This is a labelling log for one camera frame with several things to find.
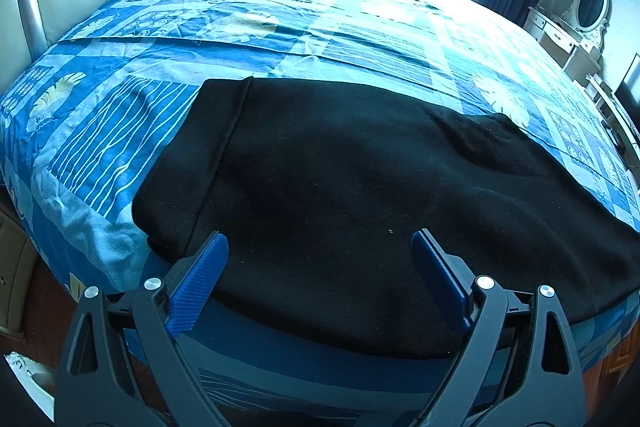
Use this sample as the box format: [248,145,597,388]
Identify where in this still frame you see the white television stand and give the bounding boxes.
[584,74,640,170]

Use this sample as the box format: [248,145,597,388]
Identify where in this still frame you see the white object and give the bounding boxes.
[0,349,57,423]

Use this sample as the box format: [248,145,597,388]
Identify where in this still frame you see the white oval mirror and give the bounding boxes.
[560,0,611,48]

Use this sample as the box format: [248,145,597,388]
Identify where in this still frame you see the white dressing table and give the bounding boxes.
[522,4,608,80]

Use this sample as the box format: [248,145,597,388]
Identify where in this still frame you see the blue patterned bedsheet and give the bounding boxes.
[0,0,640,413]

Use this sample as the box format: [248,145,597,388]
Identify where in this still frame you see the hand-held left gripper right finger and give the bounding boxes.
[411,228,587,427]

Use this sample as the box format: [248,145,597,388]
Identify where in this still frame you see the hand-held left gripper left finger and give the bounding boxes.
[54,231,229,427]

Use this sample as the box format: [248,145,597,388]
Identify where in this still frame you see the black television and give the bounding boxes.
[614,53,640,130]

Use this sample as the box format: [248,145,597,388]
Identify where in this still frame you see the black pants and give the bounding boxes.
[132,77,640,360]

